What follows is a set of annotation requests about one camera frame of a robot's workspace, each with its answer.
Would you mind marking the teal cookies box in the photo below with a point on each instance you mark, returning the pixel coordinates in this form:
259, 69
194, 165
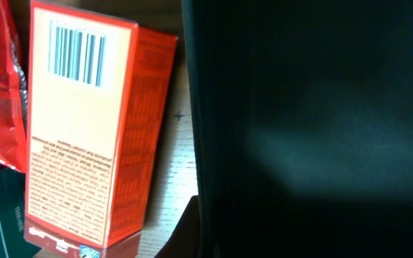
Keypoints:
12, 241

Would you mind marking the orange snack box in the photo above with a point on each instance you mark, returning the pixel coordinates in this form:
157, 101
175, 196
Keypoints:
97, 92

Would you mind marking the black open gift box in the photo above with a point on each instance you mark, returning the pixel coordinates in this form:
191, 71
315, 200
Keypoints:
302, 117

